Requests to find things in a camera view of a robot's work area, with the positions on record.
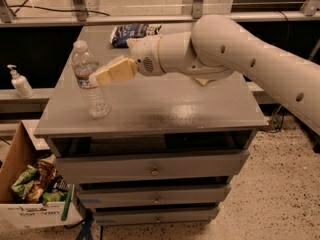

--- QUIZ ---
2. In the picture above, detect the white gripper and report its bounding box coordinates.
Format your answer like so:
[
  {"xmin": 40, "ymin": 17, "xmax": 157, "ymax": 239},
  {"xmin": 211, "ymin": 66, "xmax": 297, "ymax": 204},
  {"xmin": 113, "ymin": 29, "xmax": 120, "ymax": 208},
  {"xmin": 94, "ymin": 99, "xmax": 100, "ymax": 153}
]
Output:
[{"xmin": 89, "ymin": 35, "xmax": 165, "ymax": 86}]

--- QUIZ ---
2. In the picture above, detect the clear plastic water bottle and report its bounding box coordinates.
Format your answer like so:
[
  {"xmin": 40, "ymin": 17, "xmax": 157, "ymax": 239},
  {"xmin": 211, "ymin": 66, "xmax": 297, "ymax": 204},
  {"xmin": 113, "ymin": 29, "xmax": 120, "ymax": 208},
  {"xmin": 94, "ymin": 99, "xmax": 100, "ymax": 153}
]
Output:
[{"xmin": 71, "ymin": 40, "xmax": 111, "ymax": 119}]

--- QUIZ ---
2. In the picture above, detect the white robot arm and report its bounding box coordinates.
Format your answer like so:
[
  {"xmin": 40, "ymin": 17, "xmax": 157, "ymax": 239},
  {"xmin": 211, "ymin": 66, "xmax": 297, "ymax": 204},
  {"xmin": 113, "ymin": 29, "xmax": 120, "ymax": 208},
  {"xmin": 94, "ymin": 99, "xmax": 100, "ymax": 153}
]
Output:
[{"xmin": 89, "ymin": 15, "xmax": 320, "ymax": 133}]

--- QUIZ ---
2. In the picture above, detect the white pump soap bottle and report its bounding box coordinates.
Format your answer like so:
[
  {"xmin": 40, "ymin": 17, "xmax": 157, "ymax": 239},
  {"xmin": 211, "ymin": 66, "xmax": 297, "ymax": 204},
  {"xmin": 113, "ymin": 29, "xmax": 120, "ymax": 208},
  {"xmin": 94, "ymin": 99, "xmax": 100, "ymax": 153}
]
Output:
[{"xmin": 7, "ymin": 64, "xmax": 34, "ymax": 98}]

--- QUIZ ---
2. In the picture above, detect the blue chip bag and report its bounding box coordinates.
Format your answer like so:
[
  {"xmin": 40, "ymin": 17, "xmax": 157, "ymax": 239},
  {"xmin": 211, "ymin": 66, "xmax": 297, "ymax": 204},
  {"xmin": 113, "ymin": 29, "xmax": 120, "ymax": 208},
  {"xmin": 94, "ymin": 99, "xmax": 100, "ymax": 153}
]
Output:
[{"xmin": 109, "ymin": 23, "xmax": 162, "ymax": 48}]

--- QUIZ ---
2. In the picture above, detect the green yellow sponge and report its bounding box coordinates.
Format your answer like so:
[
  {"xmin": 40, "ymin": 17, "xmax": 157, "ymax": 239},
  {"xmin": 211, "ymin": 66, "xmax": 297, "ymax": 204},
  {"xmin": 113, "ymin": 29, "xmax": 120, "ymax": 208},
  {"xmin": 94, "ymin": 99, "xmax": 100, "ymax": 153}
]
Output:
[{"xmin": 194, "ymin": 78, "xmax": 214, "ymax": 86}]

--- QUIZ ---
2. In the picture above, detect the grey drawer cabinet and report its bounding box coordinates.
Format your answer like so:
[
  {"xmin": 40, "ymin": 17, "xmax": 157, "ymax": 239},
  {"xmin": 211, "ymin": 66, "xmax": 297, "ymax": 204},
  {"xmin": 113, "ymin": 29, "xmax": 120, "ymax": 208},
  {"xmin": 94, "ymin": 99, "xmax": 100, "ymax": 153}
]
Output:
[{"xmin": 33, "ymin": 22, "xmax": 269, "ymax": 227}]

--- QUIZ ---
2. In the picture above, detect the cardboard box of snacks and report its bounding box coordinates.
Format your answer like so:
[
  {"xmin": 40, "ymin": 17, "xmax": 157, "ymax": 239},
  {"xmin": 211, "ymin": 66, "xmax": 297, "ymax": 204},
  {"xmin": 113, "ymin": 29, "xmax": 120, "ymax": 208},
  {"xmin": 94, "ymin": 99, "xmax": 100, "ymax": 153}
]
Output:
[{"xmin": 0, "ymin": 122, "xmax": 83, "ymax": 229}]

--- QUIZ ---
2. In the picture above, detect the brown snack bag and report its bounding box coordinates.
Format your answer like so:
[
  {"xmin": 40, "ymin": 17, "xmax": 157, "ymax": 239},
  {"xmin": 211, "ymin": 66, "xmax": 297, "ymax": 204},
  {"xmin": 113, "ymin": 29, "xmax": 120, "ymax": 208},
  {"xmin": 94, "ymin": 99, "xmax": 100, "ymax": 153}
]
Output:
[{"xmin": 27, "ymin": 160, "xmax": 57, "ymax": 203}]

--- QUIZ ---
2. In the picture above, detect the green snack bag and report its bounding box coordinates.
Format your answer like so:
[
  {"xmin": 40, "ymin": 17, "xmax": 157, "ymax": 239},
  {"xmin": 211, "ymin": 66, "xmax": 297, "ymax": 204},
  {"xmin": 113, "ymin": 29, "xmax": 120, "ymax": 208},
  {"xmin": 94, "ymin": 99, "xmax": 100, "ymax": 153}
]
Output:
[{"xmin": 11, "ymin": 165, "xmax": 37, "ymax": 201}]

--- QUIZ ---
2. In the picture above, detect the green marker pen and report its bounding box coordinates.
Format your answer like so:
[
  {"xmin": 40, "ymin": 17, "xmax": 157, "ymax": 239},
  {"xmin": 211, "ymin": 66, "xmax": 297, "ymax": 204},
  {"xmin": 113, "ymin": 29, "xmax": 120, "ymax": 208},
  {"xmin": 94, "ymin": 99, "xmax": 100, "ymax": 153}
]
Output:
[{"xmin": 61, "ymin": 184, "xmax": 74, "ymax": 221}]

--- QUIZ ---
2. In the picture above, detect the metal frame rail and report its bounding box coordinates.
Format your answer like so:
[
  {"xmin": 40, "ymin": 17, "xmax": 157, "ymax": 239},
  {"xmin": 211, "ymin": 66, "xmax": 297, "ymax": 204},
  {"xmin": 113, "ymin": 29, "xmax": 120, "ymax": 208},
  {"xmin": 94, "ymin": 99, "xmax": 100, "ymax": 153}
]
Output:
[{"xmin": 0, "ymin": 11, "xmax": 320, "ymax": 27}]

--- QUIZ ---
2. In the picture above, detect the black cable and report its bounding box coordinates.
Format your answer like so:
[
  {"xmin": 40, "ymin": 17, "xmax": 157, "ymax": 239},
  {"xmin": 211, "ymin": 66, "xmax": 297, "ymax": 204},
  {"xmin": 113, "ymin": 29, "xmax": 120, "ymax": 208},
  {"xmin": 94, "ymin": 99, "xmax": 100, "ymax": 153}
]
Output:
[{"xmin": 9, "ymin": 4, "xmax": 111, "ymax": 18}]

